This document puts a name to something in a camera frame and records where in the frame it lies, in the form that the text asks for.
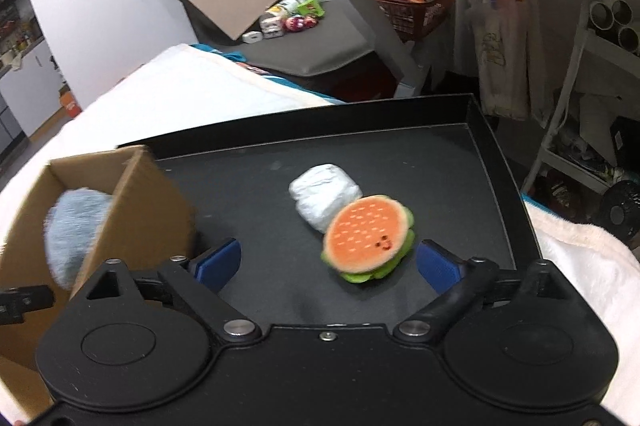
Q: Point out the white charger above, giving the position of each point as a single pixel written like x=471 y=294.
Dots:
x=252 y=38

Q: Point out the white boxy toy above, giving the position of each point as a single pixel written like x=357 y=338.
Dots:
x=272 y=28

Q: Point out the black fan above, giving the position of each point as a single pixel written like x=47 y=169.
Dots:
x=620 y=211

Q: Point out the white cabinet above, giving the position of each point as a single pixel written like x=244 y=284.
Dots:
x=30 y=91

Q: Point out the white tube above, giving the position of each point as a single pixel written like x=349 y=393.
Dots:
x=622 y=12
x=630 y=38
x=600 y=15

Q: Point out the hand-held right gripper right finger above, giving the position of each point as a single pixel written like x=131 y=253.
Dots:
x=440 y=268

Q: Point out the orange burger plush toy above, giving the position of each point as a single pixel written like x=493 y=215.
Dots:
x=365 y=231

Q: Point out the orange paper bag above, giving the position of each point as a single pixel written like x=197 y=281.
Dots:
x=70 y=103

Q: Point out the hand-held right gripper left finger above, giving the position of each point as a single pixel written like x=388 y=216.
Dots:
x=220 y=263

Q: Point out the brown cardboard box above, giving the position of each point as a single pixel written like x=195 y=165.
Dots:
x=145 y=201

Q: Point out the white plastic bag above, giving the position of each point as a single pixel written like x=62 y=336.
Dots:
x=500 y=56

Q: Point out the grey bench cushion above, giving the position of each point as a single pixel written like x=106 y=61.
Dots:
x=325 y=41

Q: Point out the red plastic basket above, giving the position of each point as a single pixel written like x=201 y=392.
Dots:
x=425 y=13

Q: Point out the white soft bundle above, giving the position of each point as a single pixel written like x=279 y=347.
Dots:
x=320 y=191

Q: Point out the black tray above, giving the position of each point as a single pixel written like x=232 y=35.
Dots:
x=250 y=186

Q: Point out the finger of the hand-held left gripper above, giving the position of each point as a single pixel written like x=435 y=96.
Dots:
x=25 y=298

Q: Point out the pink toy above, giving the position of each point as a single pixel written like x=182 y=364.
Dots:
x=300 y=23

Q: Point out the large light blue plush toy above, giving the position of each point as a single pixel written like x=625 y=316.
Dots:
x=70 y=231

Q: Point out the white storage rack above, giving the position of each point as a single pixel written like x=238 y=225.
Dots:
x=565 y=96

